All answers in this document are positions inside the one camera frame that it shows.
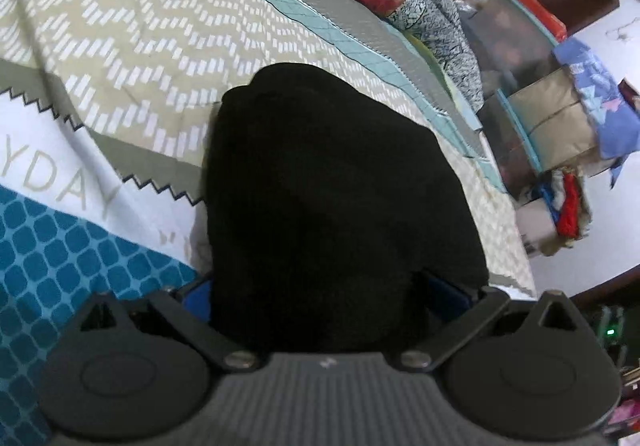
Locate black pants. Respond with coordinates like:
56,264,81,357
206,63,489,354

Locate stack of colourful folded clothes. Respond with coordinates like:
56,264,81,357
523,166,592,257

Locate beige storage bag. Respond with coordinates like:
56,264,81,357
508,68,601,172

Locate blue printed cloth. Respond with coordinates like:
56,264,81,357
553,37,639,187

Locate dark storage bag teal trim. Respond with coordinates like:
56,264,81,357
462,0,558,198

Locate chevron patterned bedspread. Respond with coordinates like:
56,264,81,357
1,0,535,445

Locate red box on top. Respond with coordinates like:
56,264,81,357
518,0,567,42

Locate blue grey patterned blanket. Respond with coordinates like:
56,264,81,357
388,0,484,113

